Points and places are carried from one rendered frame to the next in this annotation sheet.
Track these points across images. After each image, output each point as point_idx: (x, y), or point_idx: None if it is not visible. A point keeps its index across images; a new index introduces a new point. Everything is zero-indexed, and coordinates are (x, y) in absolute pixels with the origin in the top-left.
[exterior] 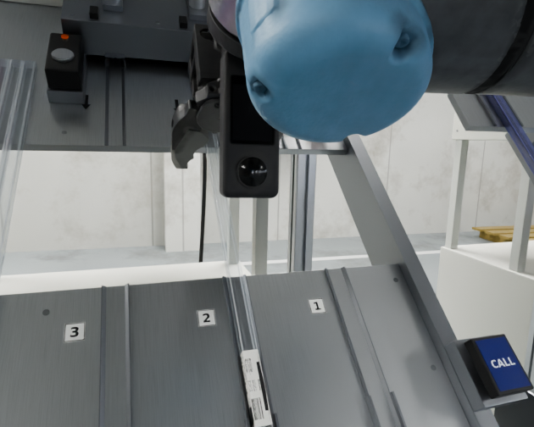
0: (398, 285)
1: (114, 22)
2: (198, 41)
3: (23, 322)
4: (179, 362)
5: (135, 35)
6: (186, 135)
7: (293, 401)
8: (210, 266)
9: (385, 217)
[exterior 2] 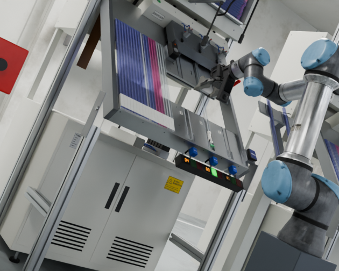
0: (235, 137)
1: (185, 44)
2: (219, 68)
3: (173, 106)
4: (197, 127)
5: (188, 49)
6: (207, 84)
7: (214, 143)
8: None
9: (235, 123)
